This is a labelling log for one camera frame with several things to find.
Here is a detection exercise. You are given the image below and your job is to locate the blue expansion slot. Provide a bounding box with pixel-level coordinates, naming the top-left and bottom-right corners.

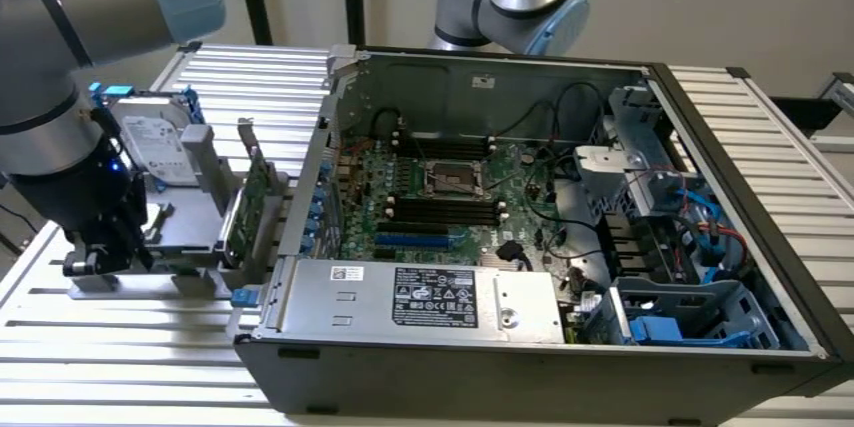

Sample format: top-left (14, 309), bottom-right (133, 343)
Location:
top-left (372, 233), bottom-right (451, 249)

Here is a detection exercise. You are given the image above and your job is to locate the black open PC case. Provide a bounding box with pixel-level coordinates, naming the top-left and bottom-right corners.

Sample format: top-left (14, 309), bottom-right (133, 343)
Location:
top-left (232, 44), bottom-right (854, 423)

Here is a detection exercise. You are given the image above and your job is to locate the green graphics card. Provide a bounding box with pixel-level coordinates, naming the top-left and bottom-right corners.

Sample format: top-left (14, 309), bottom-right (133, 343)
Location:
top-left (222, 146), bottom-right (276, 268)

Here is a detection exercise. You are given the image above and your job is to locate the grey parts rack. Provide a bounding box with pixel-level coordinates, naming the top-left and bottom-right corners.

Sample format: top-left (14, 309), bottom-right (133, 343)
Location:
top-left (65, 91), bottom-right (302, 301)

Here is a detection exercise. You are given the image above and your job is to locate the green motherboard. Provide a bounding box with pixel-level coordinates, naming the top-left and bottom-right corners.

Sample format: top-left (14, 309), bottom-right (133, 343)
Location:
top-left (329, 139), bottom-right (572, 271)

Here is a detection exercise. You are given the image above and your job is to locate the blue disk wire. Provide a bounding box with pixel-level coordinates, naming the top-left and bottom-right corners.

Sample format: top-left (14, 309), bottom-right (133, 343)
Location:
top-left (671, 185), bottom-right (727, 284)

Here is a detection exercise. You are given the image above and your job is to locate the CPU socket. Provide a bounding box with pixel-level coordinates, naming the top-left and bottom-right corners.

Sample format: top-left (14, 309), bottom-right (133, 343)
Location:
top-left (416, 159), bottom-right (487, 199)

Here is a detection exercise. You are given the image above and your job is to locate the blue plastic clip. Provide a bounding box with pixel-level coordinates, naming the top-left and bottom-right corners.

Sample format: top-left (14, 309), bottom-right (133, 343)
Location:
top-left (229, 285), bottom-right (260, 309)

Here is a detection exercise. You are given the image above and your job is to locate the black RAM slot bank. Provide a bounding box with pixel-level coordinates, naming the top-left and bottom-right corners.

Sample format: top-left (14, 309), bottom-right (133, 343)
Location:
top-left (397, 135), bottom-right (496, 162)
top-left (384, 195), bottom-right (507, 227)

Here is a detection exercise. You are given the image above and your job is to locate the long black looped wire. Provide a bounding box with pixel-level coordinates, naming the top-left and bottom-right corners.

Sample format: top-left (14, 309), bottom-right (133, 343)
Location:
top-left (551, 80), bottom-right (607, 144)

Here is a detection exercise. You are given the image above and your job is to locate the silver power supply unit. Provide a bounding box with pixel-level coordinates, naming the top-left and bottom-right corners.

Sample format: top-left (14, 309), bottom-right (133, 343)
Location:
top-left (277, 259), bottom-right (568, 346)

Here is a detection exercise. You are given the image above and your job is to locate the thin black floor cable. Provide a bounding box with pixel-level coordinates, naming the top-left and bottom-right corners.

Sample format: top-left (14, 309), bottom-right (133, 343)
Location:
top-left (0, 205), bottom-right (38, 256)

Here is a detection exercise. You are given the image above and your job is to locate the aluminium profile frame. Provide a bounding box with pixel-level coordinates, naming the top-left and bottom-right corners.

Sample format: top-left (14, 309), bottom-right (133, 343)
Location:
top-left (807, 71), bottom-right (854, 154)

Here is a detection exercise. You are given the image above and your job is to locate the red disk wire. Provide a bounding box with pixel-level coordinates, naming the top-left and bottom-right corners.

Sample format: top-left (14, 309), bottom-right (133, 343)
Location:
top-left (704, 225), bottom-right (749, 274)

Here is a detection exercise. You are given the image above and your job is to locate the grey drive cage blue latch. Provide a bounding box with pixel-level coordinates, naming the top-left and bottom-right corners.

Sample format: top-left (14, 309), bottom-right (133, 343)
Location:
top-left (607, 275), bottom-right (783, 349)

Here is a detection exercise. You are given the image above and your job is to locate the blue hard disk bracket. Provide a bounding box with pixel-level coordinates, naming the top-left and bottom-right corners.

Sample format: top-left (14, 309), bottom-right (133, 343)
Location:
top-left (85, 80), bottom-right (202, 128)

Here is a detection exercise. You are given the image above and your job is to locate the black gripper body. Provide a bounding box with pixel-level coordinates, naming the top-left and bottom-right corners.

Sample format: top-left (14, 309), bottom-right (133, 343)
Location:
top-left (9, 139), bottom-right (149, 251)

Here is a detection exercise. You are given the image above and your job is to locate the metal disk bay cage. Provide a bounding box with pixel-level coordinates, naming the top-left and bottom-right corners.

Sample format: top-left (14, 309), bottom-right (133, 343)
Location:
top-left (571, 85), bottom-right (709, 231)

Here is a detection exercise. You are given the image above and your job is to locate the silver hard disk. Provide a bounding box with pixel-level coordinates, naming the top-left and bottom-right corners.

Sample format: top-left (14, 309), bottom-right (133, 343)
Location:
top-left (116, 101), bottom-right (201, 189)

